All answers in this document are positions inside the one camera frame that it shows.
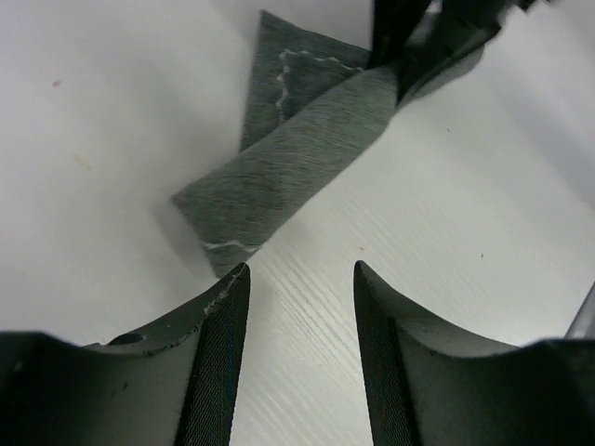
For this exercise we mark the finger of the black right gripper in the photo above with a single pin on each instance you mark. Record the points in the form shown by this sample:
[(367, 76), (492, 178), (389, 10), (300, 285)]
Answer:
[(461, 28), (393, 23)]

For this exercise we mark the grey cloth napkin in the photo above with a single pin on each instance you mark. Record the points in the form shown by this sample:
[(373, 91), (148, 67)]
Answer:
[(313, 108)]

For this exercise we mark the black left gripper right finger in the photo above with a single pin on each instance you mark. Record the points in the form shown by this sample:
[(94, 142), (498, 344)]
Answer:
[(430, 382)]

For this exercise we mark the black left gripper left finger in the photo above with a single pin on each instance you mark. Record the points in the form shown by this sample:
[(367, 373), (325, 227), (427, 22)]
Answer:
[(172, 381)]

